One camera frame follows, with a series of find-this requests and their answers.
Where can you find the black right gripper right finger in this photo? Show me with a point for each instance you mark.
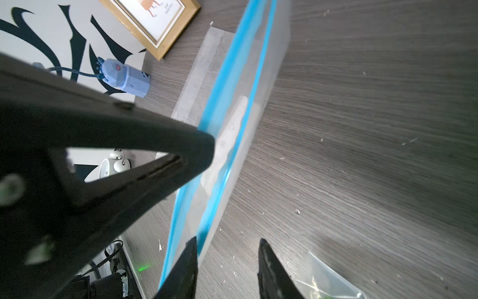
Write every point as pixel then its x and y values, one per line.
pixel 273 280

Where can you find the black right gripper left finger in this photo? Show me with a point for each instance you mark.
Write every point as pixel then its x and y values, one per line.
pixel 182 281

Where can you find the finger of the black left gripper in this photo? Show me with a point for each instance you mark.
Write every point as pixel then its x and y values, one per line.
pixel 53 221

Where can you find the white twin-bell alarm clock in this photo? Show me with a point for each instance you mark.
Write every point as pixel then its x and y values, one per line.
pixel 114 164

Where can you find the gold framed plant picture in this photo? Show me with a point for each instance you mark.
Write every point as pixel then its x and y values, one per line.
pixel 156 24

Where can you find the clear zip-top bag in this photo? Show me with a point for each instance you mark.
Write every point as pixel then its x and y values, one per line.
pixel 225 94
pixel 316 280

